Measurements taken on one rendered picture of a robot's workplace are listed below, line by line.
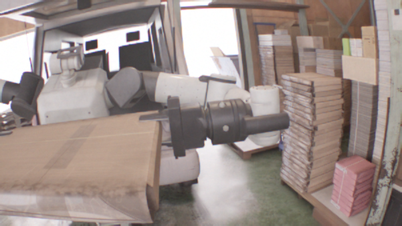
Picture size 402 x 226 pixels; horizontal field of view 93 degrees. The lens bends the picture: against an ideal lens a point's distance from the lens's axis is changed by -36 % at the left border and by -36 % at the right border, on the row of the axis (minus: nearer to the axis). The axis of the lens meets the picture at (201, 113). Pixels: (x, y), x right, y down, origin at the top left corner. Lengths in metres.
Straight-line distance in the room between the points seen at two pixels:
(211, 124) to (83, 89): 0.43
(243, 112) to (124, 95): 0.40
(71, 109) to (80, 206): 0.54
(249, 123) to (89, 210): 0.35
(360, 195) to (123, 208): 1.88
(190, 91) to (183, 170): 1.45
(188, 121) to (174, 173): 1.67
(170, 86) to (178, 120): 0.28
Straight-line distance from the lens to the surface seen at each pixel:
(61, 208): 0.33
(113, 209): 0.30
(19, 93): 0.96
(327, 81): 2.11
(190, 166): 2.22
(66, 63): 0.82
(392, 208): 1.77
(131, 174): 0.33
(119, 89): 0.84
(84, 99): 0.82
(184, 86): 0.82
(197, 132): 0.56
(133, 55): 3.95
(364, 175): 1.98
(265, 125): 0.54
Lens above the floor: 1.34
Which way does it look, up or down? 14 degrees down
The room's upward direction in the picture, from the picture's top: 5 degrees counter-clockwise
